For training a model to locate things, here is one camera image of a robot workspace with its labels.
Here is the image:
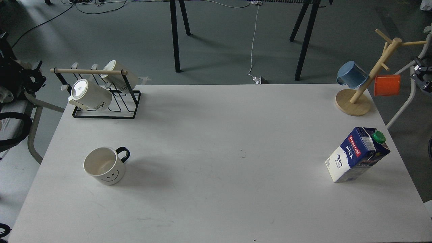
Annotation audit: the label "white smiley face mug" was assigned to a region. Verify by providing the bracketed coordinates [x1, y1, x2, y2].
[83, 146, 131, 186]

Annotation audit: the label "blue white milk carton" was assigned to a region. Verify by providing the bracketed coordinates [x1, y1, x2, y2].
[325, 127, 390, 183]

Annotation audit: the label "black robot arm left side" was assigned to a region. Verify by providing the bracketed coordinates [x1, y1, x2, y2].
[0, 32, 46, 152]

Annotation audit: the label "white power plug on floor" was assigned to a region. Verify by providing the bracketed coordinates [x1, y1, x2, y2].
[253, 76, 268, 85]

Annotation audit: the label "white mug rear on rack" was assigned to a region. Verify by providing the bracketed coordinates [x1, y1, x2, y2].
[100, 60, 139, 93]

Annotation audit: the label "white mug on rack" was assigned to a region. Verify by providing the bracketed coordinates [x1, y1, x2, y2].
[68, 79, 112, 112]
[100, 60, 139, 93]

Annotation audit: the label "black table legs right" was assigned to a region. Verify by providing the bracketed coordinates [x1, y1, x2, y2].
[289, 0, 321, 81]

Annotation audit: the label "black table legs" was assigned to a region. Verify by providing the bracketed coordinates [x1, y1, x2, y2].
[289, 0, 321, 81]
[169, 0, 192, 73]

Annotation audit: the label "black table legs left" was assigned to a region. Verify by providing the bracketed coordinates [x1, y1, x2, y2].
[169, 0, 192, 73]

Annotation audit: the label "white mug front on rack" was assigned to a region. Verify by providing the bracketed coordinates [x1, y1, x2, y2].
[68, 79, 112, 112]

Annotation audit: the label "wooden mug tree stand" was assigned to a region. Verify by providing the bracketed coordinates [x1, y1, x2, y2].
[335, 29, 431, 116]

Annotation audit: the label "blue mug on tree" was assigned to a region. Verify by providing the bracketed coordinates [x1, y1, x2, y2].
[336, 60, 369, 89]

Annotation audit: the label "orange mug on tree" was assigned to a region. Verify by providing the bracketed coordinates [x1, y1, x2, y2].
[374, 75, 401, 97]

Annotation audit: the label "black wire mug rack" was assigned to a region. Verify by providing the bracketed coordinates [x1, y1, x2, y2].
[50, 65, 141, 119]

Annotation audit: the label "white cable on floor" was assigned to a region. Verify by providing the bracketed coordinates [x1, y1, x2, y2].
[202, 0, 264, 80]

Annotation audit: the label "grey metal frame left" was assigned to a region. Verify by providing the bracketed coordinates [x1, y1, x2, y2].
[24, 92, 65, 164]

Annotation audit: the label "grey metal chair frame right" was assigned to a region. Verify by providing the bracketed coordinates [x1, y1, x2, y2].
[386, 25, 432, 130]

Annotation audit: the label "black cable on floor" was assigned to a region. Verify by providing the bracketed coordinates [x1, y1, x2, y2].
[12, 0, 129, 48]

